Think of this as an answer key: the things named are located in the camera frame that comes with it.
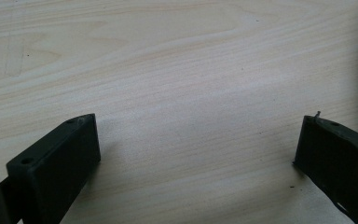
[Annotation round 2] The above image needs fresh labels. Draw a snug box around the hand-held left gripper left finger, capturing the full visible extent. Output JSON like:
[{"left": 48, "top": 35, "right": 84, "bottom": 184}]
[{"left": 6, "top": 113, "right": 102, "bottom": 224}]

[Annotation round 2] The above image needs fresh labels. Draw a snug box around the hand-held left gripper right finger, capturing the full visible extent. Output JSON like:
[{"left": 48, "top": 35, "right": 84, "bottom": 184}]
[{"left": 293, "top": 115, "right": 358, "bottom": 224}]

